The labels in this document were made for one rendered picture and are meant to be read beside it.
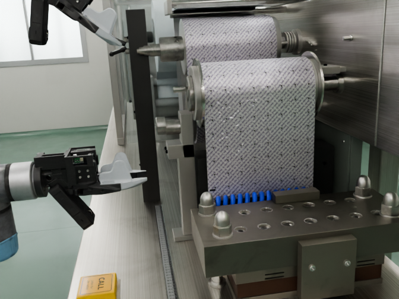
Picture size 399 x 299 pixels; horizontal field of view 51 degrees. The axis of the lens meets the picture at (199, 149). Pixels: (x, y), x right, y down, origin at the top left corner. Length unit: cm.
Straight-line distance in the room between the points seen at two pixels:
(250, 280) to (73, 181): 38
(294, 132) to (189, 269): 36
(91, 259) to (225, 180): 35
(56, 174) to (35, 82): 573
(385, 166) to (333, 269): 47
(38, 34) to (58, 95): 565
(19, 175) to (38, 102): 575
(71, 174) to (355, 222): 54
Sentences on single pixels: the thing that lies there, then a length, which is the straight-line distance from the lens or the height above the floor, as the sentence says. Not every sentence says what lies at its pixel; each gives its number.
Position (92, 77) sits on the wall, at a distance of 643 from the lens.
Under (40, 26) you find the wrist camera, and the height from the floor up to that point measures 140.
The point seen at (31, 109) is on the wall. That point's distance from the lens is 663.
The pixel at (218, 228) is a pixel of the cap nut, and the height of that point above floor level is 105.
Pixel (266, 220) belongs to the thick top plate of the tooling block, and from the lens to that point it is 80.
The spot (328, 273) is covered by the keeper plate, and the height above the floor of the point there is 96.
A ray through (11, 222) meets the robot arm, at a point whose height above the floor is 103.
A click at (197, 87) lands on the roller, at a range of 84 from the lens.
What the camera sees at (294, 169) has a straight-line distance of 92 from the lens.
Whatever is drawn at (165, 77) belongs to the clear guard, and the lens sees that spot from 186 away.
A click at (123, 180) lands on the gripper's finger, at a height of 110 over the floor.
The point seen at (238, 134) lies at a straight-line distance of 86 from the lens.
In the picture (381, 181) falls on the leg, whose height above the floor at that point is 97.
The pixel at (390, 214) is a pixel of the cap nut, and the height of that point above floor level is 104.
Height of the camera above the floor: 138
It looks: 16 degrees down
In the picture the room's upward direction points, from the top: 3 degrees counter-clockwise
